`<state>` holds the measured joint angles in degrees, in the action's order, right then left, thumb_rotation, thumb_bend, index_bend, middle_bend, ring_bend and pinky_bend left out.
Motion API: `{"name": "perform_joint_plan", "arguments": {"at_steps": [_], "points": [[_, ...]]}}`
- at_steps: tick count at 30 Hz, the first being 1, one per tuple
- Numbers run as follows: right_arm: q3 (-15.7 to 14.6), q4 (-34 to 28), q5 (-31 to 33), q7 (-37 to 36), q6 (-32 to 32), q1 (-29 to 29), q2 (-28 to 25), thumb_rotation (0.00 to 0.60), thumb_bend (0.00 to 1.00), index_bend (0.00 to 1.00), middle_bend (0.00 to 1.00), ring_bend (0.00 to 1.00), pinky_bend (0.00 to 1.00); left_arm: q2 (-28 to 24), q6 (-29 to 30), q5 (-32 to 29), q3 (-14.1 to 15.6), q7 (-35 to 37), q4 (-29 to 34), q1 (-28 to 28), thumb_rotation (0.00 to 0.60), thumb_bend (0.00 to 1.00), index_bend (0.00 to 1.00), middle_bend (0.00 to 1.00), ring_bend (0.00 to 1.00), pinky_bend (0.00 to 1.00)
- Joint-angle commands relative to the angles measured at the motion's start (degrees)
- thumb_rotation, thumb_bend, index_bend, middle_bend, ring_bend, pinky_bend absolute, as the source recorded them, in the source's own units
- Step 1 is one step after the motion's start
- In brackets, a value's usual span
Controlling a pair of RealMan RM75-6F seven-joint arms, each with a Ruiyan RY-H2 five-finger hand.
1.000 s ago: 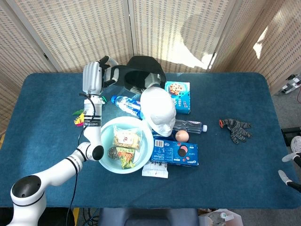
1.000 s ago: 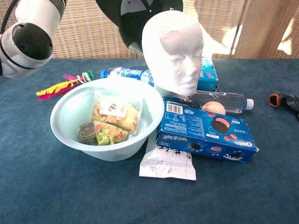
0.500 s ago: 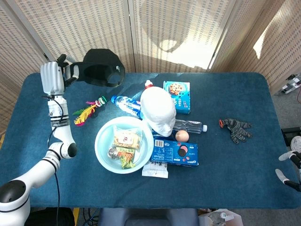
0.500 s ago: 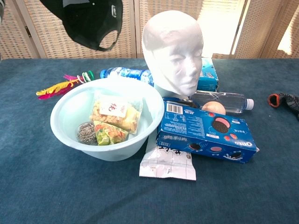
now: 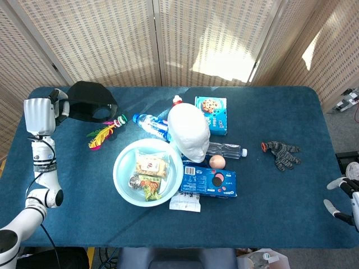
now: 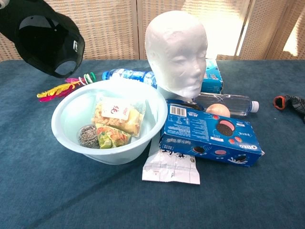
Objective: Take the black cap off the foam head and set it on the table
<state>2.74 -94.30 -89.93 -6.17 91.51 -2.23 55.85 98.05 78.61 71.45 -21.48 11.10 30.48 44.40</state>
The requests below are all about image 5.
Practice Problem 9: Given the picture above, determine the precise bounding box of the woven rattan screen panel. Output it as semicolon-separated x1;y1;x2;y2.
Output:
153;0;289;87
0;0;70;166
7;0;163;87
246;0;359;113

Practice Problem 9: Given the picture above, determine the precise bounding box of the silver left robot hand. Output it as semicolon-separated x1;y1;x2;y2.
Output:
23;88;70;136

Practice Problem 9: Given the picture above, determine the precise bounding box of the blue label water bottle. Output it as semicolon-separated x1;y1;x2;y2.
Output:
132;113;172;142

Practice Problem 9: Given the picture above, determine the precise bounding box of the light blue plastic bowl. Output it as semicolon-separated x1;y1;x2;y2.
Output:
113;138;183;208

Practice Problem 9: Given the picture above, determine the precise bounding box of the blue Oreo cookie box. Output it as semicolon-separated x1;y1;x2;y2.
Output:
178;160;237;198

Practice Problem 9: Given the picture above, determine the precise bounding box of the white power strip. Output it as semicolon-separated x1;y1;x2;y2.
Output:
326;88;359;114

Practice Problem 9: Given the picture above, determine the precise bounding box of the white sneaker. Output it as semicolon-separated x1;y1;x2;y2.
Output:
345;162;359;180

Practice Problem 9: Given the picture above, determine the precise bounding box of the grey knit work glove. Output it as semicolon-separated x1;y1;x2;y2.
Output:
261;141;301;172

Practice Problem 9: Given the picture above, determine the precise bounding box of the blue chocolate chip cookie box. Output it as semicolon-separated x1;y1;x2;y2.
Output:
194;96;228;137

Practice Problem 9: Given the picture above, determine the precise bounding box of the black baseball cap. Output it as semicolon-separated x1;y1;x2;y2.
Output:
66;81;119;123

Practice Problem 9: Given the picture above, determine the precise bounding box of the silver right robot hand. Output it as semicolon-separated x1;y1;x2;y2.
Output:
323;177;359;226

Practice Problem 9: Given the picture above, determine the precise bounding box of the brown egg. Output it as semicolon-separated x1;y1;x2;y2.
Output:
209;155;226;170

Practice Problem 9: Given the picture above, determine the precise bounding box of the black floor object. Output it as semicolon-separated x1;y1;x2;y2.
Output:
16;248;90;269

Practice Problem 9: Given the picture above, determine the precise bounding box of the white paper receipt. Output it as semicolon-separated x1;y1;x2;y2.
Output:
169;190;202;212

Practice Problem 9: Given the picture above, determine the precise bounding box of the black floor stand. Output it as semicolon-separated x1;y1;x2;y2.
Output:
335;151;359;174

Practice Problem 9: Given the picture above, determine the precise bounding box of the clear cracker snack bag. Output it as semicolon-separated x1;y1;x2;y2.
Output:
135;150;171;180

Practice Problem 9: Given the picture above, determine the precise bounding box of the white foam mannequin head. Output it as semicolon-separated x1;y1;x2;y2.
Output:
167;103;211;164

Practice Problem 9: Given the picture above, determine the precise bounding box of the clear white cap water bottle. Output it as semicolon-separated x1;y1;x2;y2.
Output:
206;142;248;160

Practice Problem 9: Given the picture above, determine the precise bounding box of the clear plastic container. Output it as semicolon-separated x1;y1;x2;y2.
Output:
237;248;291;269

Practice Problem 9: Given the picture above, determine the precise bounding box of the dark floor cable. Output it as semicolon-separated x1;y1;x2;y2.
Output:
98;248;120;269

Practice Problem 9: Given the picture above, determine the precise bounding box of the blue felt table cover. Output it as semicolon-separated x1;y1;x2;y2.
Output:
0;86;359;249

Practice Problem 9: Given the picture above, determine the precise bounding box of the colourful feather shuttlecock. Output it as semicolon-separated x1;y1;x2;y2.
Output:
86;113;128;151

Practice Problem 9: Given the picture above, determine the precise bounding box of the steel wool scrubber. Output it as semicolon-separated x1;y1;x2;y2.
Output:
128;174;144;190

